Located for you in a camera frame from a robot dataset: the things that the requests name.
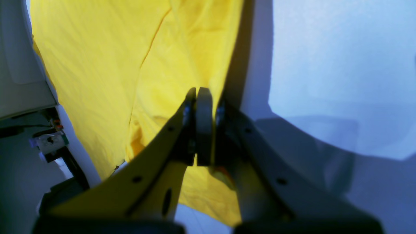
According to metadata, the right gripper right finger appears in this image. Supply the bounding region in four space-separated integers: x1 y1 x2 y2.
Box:
196 87 381 228

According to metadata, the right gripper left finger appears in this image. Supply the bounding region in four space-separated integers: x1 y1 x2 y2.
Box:
41 88 197 221

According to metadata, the yellow T-shirt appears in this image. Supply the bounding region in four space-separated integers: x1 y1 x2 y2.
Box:
30 0 245 227

